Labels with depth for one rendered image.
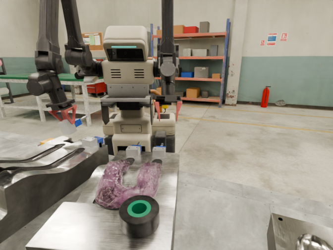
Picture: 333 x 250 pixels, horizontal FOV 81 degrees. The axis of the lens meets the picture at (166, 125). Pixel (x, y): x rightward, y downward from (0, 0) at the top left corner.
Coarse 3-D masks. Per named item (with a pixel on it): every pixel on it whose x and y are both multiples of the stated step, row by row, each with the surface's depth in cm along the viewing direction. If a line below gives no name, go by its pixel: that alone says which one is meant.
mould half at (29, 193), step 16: (48, 144) 81; (80, 144) 80; (48, 160) 69; (80, 160) 69; (96, 160) 75; (16, 176) 51; (32, 176) 52; (48, 176) 57; (64, 176) 62; (80, 176) 69; (0, 192) 47; (16, 192) 49; (32, 192) 53; (48, 192) 58; (64, 192) 63; (0, 208) 49; (16, 208) 50; (32, 208) 54; (0, 224) 47; (16, 224) 50; (0, 240) 47
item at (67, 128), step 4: (84, 116) 90; (64, 120) 83; (76, 120) 84; (80, 120) 86; (60, 124) 81; (64, 124) 80; (68, 124) 80; (76, 124) 84; (80, 124) 86; (60, 128) 82; (64, 128) 81; (68, 128) 80; (72, 128) 82; (64, 132) 82; (68, 132) 81; (72, 132) 82
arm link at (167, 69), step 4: (164, 60) 72; (168, 60) 72; (176, 60) 80; (164, 64) 72; (168, 64) 72; (172, 64) 72; (176, 64) 80; (160, 68) 71; (164, 68) 71; (168, 68) 71; (172, 68) 71; (176, 68) 80; (164, 72) 71; (168, 72) 71; (172, 72) 71; (164, 76) 72; (168, 76) 71; (172, 76) 73; (164, 80) 76; (168, 80) 75
